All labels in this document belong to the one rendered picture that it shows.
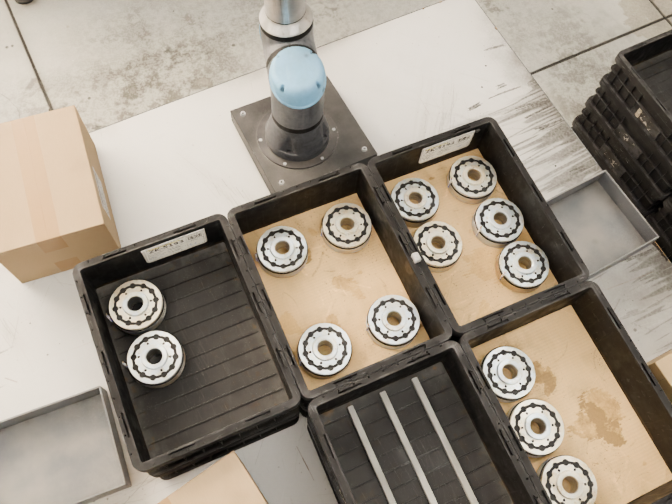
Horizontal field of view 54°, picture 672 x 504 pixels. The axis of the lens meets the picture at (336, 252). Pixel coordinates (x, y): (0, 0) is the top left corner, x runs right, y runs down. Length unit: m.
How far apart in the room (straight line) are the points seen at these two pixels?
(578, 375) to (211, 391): 0.71
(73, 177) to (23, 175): 0.10
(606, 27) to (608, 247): 1.57
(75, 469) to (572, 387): 0.98
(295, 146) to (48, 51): 1.53
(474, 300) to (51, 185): 0.89
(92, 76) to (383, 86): 1.33
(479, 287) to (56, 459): 0.91
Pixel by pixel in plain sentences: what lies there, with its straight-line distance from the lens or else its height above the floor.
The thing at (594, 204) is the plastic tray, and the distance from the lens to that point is 1.72.
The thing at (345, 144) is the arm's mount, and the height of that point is 0.75.
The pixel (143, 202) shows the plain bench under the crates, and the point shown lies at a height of 0.70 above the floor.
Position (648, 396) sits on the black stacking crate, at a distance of 1.37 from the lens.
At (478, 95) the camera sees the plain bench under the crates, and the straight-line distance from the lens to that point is 1.79.
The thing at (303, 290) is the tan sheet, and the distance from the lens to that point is 1.34.
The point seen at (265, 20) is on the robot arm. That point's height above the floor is 0.99.
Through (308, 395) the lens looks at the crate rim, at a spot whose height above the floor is 0.93.
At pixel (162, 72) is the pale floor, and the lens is 2.70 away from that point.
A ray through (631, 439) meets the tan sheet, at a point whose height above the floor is 0.83.
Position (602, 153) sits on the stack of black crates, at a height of 0.27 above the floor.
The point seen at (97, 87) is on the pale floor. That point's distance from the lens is 2.71.
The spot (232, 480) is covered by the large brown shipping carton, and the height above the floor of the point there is 0.90.
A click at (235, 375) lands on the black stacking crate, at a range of 1.30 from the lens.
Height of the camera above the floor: 2.09
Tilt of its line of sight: 67 degrees down
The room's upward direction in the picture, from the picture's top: 8 degrees clockwise
